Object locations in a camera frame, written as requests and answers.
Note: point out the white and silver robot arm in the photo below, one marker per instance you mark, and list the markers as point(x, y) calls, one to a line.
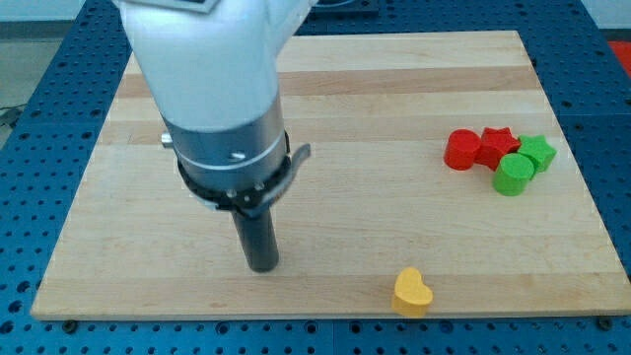
point(211, 69)

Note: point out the light wooden board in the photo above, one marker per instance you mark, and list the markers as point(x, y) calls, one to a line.
point(374, 197)

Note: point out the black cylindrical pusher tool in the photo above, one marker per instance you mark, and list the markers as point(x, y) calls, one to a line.
point(258, 240)

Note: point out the red cylinder block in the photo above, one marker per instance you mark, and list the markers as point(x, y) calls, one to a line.
point(462, 148)

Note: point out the yellow heart block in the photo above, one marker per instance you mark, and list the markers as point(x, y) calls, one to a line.
point(411, 297)

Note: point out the red star block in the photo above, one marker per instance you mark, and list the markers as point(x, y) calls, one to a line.
point(495, 144)

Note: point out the green cylinder block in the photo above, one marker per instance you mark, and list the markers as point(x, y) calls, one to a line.
point(513, 174)

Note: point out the green star block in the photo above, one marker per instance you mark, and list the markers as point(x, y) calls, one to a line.
point(538, 150)

